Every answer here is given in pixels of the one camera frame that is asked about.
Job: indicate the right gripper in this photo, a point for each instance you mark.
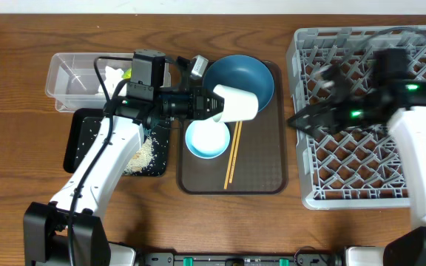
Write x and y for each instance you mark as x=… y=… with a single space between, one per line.
x=328 y=110

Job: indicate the white cup green inside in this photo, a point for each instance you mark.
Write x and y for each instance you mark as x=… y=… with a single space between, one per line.
x=238 y=105

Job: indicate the clear plastic waste bin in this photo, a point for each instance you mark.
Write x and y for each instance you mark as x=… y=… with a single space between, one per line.
x=74 y=77

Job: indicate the wooden chopstick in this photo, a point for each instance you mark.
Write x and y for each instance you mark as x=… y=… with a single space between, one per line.
x=235 y=156
x=231 y=156

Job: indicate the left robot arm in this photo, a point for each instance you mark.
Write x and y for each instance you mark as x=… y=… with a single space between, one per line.
x=69 y=229

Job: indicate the grey dishwasher rack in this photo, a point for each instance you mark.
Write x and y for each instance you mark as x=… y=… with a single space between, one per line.
x=357 y=168

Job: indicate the wooden chopstick right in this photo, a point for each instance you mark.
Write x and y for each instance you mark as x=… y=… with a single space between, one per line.
x=235 y=156

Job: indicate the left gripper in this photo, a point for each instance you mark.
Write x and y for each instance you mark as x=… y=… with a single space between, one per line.
x=201 y=104

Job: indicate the wooden chopstick left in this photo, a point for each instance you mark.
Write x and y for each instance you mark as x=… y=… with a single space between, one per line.
x=231 y=156

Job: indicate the white tissue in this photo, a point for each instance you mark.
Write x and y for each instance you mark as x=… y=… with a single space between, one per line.
x=112 y=78

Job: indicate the black plastic tray bin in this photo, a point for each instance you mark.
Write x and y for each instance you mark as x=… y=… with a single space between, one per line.
x=80 y=140

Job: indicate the light blue bowl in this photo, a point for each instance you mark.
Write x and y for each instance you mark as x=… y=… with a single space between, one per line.
x=207 y=139

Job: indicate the dark blue plate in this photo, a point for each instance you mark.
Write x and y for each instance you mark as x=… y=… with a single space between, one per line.
x=242 y=72

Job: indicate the brown serving tray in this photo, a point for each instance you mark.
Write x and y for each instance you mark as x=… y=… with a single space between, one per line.
x=261 y=164

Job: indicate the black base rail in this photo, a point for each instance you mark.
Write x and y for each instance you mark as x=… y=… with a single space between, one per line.
x=307 y=258

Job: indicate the yellow snack wrapper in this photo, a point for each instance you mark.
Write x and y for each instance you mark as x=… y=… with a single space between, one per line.
x=127 y=74

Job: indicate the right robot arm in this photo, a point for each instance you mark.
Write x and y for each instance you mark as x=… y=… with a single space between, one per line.
x=399 y=103

